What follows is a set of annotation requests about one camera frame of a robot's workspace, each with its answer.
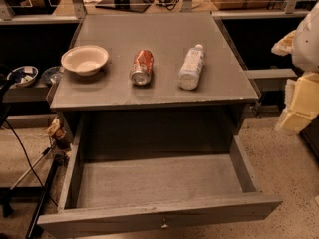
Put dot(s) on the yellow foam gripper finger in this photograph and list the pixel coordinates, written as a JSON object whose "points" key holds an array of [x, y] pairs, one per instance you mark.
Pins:
{"points": [[301, 104], [284, 46]]}

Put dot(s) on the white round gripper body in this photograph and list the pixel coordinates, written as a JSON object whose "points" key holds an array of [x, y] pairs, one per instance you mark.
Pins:
{"points": [[308, 45]]}

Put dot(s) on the clear blue-labelled plastic bottle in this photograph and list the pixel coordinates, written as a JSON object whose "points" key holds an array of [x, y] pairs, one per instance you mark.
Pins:
{"points": [[190, 71]]}

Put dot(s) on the grey drawer cabinet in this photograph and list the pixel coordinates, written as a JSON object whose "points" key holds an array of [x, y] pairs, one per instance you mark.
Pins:
{"points": [[171, 86]]}

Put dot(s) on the small metal drawer knob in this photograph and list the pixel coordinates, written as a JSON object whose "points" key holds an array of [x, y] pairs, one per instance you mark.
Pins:
{"points": [[164, 224]]}

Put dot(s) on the open grey top drawer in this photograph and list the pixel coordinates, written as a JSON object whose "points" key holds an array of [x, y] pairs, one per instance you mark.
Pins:
{"points": [[128, 172]]}

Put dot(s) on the red soda can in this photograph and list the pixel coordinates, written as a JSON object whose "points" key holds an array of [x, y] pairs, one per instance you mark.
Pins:
{"points": [[142, 69]]}

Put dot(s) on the black monitor stand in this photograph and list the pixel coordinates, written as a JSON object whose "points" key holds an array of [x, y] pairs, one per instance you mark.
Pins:
{"points": [[137, 6]]}

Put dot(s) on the dark blue small bowl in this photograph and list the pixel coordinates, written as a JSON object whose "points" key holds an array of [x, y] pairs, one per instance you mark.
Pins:
{"points": [[52, 76]]}

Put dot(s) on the crumpled snack wrapper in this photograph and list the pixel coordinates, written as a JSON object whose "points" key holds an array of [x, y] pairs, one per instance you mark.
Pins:
{"points": [[58, 134]]}

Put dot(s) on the small bowl with items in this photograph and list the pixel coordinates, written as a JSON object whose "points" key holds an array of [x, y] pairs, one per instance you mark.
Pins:
{"points": [[23, 76]]}

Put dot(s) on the black tripod stand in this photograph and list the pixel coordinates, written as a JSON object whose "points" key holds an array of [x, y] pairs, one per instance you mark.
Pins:
{"points": [[38, 194]]}

